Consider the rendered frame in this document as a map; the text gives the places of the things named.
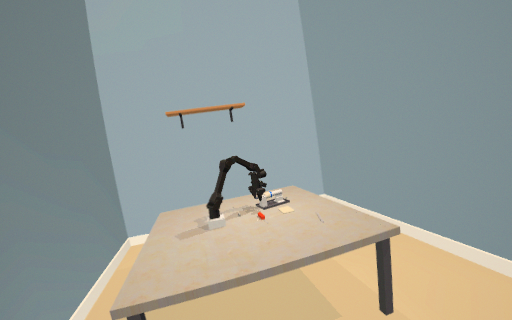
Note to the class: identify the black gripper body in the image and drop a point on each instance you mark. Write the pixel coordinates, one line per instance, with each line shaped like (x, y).
(256, 186)

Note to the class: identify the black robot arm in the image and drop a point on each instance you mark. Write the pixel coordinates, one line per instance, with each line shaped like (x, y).
(224, 166)

